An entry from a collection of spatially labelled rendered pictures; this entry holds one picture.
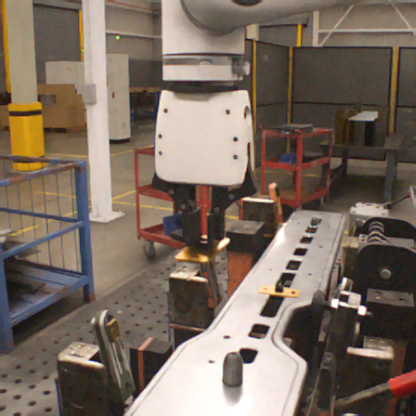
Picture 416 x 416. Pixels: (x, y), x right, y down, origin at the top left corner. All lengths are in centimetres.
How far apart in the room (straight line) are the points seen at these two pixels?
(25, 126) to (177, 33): 769
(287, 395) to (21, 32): 776
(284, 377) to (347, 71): 798
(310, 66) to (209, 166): 825
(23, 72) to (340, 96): 509
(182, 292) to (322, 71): 781
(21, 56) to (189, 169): 771
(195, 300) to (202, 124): 59
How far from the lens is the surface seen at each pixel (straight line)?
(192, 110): 51
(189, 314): 106
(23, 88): 819
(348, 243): 115
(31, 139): 819
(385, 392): 59
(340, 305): 53
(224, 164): 51
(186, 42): 49
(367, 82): 856
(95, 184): 529
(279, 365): 82
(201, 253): 54
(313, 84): 872
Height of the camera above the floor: 144
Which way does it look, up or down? 15 degrees down
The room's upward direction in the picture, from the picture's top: straight up
